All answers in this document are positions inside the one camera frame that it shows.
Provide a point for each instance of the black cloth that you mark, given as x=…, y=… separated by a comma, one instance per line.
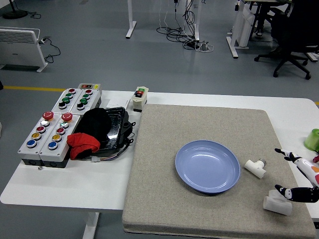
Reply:
x=96, y=123

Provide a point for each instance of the five-button control box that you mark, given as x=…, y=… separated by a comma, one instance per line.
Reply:
x=27, y=152
x=59, y=152

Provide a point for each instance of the white desk leg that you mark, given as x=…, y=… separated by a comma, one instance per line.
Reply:
x=197, y=22
x=130, y=25

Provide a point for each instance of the large white pipe tee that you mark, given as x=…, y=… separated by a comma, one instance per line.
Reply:
x=275, y=206

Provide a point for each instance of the white panel heater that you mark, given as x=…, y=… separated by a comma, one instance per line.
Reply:
x=17, y=49

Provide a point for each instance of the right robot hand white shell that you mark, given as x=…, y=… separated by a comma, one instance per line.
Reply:
x=305, y=166

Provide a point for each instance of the four-button control box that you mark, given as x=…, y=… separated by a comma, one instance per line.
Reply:
x=84, y=100
x=65, y=100

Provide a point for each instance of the small white pipe tee metal-threaded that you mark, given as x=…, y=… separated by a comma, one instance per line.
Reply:
x=256, y=170

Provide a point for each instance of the dark red object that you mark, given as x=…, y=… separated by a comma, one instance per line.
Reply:
x=316, y=158

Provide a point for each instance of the red cloth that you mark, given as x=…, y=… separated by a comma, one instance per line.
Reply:
x=82, y=143

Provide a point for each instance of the grey-brown mat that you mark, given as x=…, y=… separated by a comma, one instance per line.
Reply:
x=159, y=194

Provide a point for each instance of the white table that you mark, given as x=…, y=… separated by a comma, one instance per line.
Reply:
x=74, y=184

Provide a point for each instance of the black plastic tray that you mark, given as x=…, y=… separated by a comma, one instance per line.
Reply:
x=115, y=124

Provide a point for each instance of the white desk with side panel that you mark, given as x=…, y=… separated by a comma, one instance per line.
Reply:
x=243, y=27

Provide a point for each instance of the green cup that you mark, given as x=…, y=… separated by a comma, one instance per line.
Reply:
x=312, y=140

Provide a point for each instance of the black stand base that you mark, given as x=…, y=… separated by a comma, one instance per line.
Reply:
x=15, y=13

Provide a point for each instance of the blue round plate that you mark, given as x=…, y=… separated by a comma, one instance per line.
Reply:
x=207, y=169

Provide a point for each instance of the black office chair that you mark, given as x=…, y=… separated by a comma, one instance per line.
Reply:
x=291, y=32

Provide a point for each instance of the white start-stop switch box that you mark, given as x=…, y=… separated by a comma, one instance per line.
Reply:
x=139, y=100

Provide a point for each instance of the white paper card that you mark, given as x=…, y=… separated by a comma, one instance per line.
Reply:
x=117, y=103

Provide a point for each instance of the grey rocker switch box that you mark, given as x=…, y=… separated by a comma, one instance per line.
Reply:
x=89, y=86

